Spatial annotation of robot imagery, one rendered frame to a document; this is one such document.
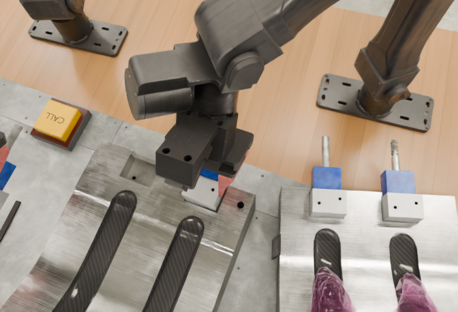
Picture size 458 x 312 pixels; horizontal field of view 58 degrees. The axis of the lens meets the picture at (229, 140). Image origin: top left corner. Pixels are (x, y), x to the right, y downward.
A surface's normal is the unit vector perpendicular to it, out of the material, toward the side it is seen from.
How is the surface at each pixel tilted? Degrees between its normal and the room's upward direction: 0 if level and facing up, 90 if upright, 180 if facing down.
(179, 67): 19
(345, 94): 0
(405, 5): 88
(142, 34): 0
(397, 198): 0
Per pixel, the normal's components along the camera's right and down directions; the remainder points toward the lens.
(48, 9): -0.01, 0.90
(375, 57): -0.93, 0.34
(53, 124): -0.06, -0.38
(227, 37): -0.43, -0.21
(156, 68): 0.25, -0.47
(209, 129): 0.11, -0.75
